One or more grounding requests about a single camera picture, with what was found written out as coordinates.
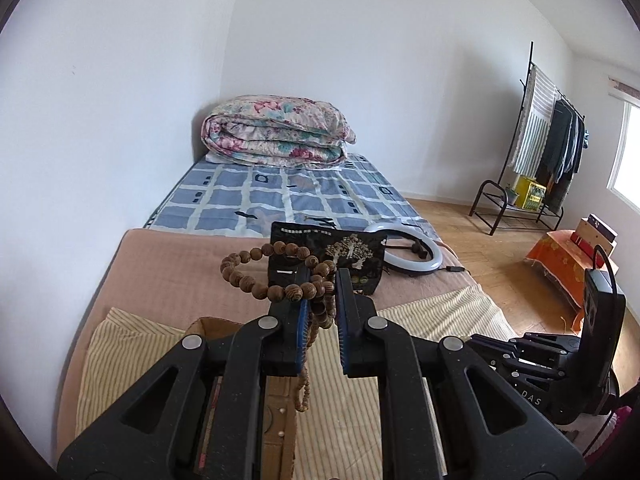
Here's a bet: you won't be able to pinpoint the folded floral quilt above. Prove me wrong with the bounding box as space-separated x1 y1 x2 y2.
200 94 357 169

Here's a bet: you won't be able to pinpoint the black snack bag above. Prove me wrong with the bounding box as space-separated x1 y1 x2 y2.
270 222 387 296

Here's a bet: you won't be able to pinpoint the orange covered stool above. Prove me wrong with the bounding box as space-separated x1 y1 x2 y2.
525 230 594 333

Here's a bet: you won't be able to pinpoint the red leather watch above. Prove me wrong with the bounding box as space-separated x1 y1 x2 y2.
196 377 222 477

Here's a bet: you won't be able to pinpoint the boxes on orange stool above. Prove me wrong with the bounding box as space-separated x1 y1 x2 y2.
570 214 617 256

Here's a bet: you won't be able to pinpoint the brown wooden bead necklace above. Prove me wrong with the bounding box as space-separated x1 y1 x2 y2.
219 240 339 413

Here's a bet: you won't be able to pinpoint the yellow box on rack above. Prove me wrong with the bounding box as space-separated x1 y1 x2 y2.
514 176 547 211

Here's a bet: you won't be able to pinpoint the blue checked bed sheet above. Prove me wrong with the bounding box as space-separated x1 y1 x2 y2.
145 154 439 240

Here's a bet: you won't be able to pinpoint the white ring light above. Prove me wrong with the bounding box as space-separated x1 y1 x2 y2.
364 222 444 275

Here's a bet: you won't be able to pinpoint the open cardboard box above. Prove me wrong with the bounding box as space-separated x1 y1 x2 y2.
186 316 296 479

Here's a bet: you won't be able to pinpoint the brown blanket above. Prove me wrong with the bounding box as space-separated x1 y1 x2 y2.
56 227 482 451

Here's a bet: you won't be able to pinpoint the dark hanging clothes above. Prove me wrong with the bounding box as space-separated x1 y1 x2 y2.
535 99 589 214

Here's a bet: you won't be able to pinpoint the black clothes rack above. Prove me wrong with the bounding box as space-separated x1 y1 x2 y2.
469 51 589 235

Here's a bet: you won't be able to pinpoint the striped hanging towel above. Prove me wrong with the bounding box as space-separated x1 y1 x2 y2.
508 64 560 179

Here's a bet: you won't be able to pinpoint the yellow striped cloth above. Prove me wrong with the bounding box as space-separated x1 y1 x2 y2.
76 285 516 479

